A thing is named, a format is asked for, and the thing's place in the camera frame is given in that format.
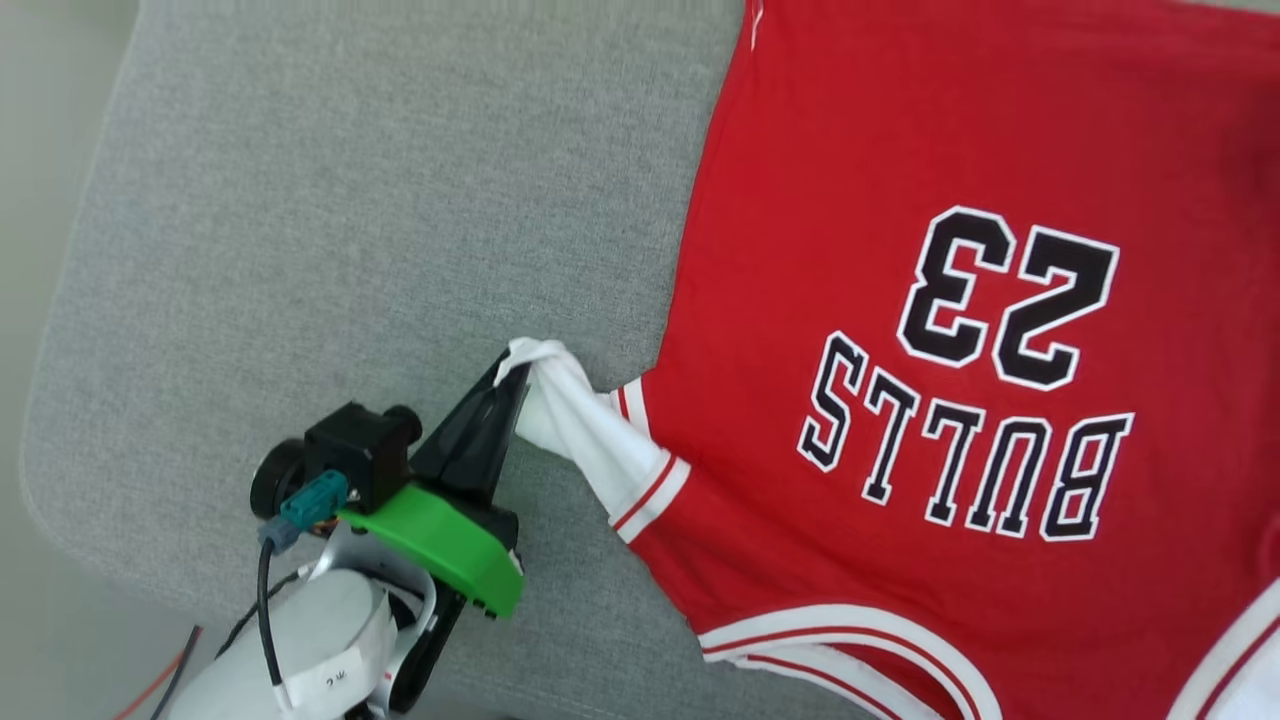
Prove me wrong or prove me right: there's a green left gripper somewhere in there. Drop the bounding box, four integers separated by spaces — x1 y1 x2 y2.
250 350 532 621

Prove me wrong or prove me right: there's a teal camera cable plug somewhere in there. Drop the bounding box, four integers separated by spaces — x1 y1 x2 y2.
262 472 349 553

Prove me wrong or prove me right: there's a thin red wire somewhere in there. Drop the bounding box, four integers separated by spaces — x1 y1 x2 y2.
113 625 204 720

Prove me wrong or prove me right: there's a black camera cable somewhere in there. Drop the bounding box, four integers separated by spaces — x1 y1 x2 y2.
256 540 301 703

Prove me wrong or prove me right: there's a thin black wire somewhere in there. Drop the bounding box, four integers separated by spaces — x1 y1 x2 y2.
150 638 203 720

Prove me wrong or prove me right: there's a red basketball jersey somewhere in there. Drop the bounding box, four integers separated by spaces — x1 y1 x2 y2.
508 0 1280 720

